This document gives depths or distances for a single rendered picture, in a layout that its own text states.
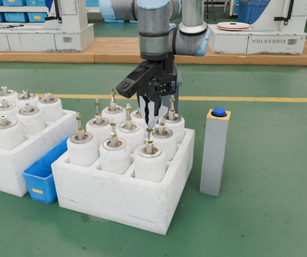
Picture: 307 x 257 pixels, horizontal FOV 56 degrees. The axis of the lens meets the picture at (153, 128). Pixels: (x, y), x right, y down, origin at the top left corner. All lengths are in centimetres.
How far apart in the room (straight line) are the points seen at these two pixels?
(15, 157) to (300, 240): 96
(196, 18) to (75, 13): 184
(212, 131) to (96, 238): 50
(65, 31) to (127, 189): 223
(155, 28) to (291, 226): 75
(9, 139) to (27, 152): 8
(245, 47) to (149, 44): 219
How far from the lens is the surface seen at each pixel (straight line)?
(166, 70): 77
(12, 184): 116
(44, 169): 117
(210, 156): 101
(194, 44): 125
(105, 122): 104
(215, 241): 96
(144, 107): 80
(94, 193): 95
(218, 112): 94
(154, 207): 88
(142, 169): 85
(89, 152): 94
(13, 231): 106
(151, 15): 71
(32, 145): 114
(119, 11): 84
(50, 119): 128
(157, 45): 72
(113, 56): 276
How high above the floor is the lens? 71
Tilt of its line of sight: 28 degrees down
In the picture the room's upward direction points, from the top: straight up
